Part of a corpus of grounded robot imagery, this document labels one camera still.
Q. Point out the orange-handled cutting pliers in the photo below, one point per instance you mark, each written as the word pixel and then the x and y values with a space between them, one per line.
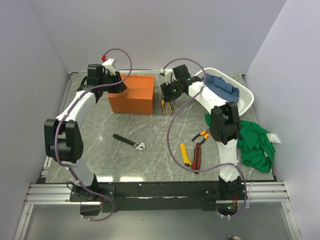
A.
pixel 205 134

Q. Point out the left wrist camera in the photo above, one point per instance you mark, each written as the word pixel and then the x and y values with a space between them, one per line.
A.
pixel 109 64

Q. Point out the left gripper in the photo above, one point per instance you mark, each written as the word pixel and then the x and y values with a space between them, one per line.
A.
pixel 118 88

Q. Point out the aluminium rail frame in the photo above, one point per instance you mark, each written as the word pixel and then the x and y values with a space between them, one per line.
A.
pixel 48 215

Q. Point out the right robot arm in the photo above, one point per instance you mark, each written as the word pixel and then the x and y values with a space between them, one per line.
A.
pixel 224 124

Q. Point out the white crumpled paper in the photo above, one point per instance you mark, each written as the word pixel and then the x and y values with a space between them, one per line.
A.
pixel 273 138

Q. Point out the yellow utility knife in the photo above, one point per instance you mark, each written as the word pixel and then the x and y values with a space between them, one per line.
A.
pixel 185 157

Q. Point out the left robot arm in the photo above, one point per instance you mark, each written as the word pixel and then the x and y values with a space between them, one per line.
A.
pixel 62 137

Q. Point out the red black utility knife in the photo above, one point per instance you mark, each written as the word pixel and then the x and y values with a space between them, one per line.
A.
pixel 196 157

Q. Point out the clear acrylic drawer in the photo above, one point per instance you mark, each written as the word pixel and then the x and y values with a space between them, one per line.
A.
pixel 157 103

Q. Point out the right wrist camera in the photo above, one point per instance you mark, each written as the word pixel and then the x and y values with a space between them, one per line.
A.
pixel 167 73

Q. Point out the orange drawer box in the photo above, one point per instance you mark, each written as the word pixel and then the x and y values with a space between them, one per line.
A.
pixel 138 98

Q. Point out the blue checkered cloth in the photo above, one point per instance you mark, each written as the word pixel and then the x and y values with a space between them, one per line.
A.
pixel 222 88

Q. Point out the yellow needle-nose pliers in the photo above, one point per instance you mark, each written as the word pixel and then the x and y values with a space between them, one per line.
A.
pixel 163 102

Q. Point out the white plastic basket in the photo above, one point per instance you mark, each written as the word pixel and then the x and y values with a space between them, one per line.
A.
pixel 240 92

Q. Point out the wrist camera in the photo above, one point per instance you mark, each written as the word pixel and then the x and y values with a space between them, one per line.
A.
pixel 167 73
pixel 109 64

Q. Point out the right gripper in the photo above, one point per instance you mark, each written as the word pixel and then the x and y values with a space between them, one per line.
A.
pixel 168 96

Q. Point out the black base bar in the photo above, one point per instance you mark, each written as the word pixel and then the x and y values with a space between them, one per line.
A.
pixel 150 196

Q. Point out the black adjustable wrench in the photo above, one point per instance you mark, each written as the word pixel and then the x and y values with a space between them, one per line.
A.
pixel 139 146

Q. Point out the green cloth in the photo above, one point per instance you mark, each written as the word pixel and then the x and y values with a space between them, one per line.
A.
pixel 256 147

